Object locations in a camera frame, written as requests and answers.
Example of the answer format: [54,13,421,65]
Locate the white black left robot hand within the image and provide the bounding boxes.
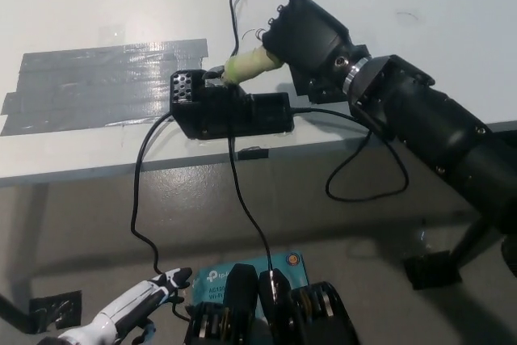
[58,267,193,345]

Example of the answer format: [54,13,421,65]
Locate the black soldering iron cable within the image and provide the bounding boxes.
[289,106,409,203]

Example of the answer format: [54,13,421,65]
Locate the tape-wrapped soldering iron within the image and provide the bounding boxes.
[205,46,284,86]

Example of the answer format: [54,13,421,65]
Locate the black robot torso blocks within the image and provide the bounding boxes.
[183,263,359,345]

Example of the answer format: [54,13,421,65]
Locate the black slanted pole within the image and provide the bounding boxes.
[0,292,32,332]

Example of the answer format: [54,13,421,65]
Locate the teal tp-link box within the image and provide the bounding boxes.
[189,250,310,309]

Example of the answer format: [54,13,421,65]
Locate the small black tape piece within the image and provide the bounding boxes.
[237,146,270,161]

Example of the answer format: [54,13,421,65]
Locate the black floor tape under leg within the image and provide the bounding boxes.
[403,250,463,290]

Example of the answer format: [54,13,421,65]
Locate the black slanted table leg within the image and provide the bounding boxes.
[448,215,485,269]

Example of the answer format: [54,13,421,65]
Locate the long black power cable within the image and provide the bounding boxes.
[131,112,191,322]

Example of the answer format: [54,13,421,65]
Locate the black cable to robot torso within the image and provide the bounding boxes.
[227,137,280,293]

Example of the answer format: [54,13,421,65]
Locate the grey duct tape patch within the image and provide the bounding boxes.
[0,39,209,136]

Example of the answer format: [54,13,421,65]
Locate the thin black loose wire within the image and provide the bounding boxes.
[228,0,247,59]

